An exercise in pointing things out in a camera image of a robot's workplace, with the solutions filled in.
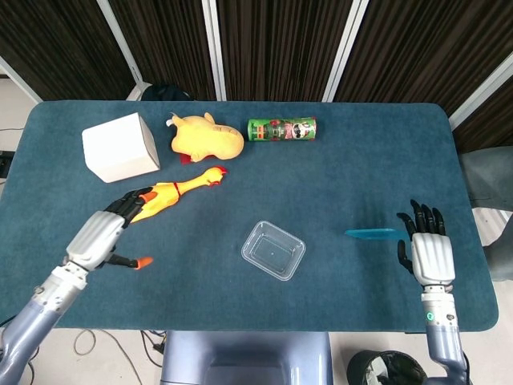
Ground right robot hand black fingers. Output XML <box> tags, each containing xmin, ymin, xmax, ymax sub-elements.
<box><xmin>395</xmin><ymin>199</ymin><xmax>457</xmax><ymax>288</ymax></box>

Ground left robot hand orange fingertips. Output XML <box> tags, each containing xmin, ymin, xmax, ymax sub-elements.
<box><xmin>63</xmin><ymin>186</ymin><xmax>155</xmax><ymax>276</ymax></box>

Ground blue container lid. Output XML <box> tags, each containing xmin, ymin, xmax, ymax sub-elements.
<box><xmin>344</xmin><ymin>227</ymin><xmax>412</xmax><ymax>243</ymax></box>

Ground clear plastic container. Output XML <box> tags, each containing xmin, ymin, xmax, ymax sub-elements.
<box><xmin>240</xmin><ymin>219</ymin><xmax>307</xmax><ymax>282</ymax></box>

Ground white rectangular box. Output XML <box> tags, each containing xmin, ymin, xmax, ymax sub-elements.
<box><xmin>81</xmin><ymin>111</ymin><xmax>161</xmax><ymax>184</ymax></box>

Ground grey chair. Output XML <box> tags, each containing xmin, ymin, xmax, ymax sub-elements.
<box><xmin>458</xmin><ymin>146</ymin><xmax>513</xmax><ymax>282</ymax></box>

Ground teal table cover cloth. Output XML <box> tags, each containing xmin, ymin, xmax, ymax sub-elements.
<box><xmin>0</xmin><ymin>99</ymin><xmax>500</xmax><ymax>334</ymax></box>

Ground yellow rubber chicken toy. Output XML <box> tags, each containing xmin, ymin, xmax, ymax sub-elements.
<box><xmin>130</xmin><ymin>166</ymin><xmax>229</xmax><ymax>225</ymax></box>

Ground black trash bin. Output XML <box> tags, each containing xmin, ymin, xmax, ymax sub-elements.
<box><xmin>346</xmin><ymin>350</ymin><xmax>428</xmax><ymax>385</ymax></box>

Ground yellow plush toy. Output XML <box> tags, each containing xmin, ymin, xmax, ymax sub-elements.
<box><xmin>166</xmin><ymin>111</ymin><xmax>245</xmax><ymax>163</ymax></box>

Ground blue-grey robot torso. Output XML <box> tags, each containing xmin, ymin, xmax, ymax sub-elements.
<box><xmin>160</xmin><ymin>330</ymin><xmax>333</xmax><ymax>385</ymax></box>

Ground green chips can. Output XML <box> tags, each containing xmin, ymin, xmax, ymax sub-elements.
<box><xmin>246</xmin><ymin>116</ymin><xmax>317</xmax><ymax>143</ymax></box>

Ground pale floor cable loop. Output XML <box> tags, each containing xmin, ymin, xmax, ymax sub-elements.
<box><xmin>74</xmin><ymin>328</ymin><xmax>143</xmax><ymax>385</ymax></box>

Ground black floor cable bundle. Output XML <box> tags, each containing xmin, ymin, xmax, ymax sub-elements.
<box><xmin>139</xmin><ymin>328</ymin><xmax>168</xmax><ymax>357</ymax></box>

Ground white partition frame post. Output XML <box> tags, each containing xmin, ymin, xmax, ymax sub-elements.
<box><xmin>322</xmin><ymin>0</ymin><xmax>370</xmax><ymax>102</ymax></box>
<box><xmin>95</xmin><ymin>0</ymin><xmax>151</xmax><ymax>101</ymax></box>
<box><xmin>448</xmin><ymin>51</ymin><xmax>513</xmax><ymax>130</ymax></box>
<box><xmin>0</xmin><ymin>55</ymin><xmax>43</xmax><ymax>103</ymax></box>
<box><xmin>201</xmin><ymin>0</ymin><xmax>228</xmax><ymax>101</ymax></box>

